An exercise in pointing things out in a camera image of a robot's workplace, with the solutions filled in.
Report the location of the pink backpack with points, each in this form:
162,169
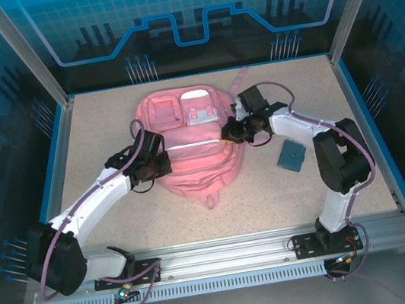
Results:
197,168

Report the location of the small teal notebook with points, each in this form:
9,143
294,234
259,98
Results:
291,156

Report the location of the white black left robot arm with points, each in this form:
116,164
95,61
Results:
54,260

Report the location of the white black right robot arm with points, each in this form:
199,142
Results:
338,157

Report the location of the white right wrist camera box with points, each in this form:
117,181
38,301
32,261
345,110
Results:
240,111

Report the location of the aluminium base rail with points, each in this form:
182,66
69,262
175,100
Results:
222,251

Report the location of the aluminium frame post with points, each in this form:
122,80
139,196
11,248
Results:
348,9
35,59

